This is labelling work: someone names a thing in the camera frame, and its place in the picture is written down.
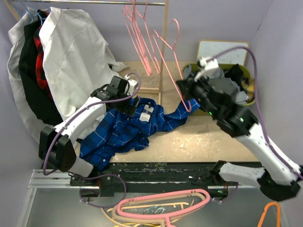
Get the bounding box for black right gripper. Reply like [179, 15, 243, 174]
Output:
[177, 70, 220, 118]

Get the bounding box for black hanging garment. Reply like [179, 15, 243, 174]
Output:
[18, 20, 63, 126]

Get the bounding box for red plaid hanging shirt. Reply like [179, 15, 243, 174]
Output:
[33, 10, 53, 99]

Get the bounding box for blue hanger hooks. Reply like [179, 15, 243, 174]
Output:
[18, 0, 52, 26]

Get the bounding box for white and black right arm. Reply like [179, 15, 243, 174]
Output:
[176, 77, 303, 201]

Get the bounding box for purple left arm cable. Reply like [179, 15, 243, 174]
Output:
[41, 72, 142, 209]

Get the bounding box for pink hangers on rack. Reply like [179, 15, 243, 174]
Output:
[122, 0, 160, 76]

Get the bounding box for green laundry basket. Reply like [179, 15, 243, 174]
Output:
[182, 63, 255, 116]

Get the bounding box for wooden garment rack frame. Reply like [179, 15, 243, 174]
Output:
[4, 0, 170, 105]

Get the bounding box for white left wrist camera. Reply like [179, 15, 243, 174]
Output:
[124, 75, 138, 96]

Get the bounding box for metal hanging rod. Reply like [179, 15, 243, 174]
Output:
[9, 0, 166, 6]

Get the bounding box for aluminium frame rail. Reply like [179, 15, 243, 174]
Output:
[18, 167, 291, 227]

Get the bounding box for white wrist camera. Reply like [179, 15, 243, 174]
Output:
[194, 57, 220, 82]
[124, 75, 138, 96]

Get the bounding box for pink hanger in foreground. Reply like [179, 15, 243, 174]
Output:
[116, 189, 211, 227]

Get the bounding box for white hanging shirt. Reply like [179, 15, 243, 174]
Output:
[7, 8, 126, 140]

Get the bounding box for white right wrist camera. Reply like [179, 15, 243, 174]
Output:
[194, 57, 220, 82]

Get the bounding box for black and yellow garment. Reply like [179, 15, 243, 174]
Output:
[223, 64, 254, 96]

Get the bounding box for small whiteboard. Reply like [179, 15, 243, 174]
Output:
[196, 39, 250, 67]

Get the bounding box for orange hanger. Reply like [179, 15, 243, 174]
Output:
[257, 202, 282, 227]

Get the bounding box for yellow hanger in foreground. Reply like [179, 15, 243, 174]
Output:
[114, 222, 161, 227]

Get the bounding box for blue plaid shirt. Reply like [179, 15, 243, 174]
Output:
[80, 98, 191, 171]

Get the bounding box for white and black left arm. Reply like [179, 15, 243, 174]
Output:
[39, 75, 142, 185]

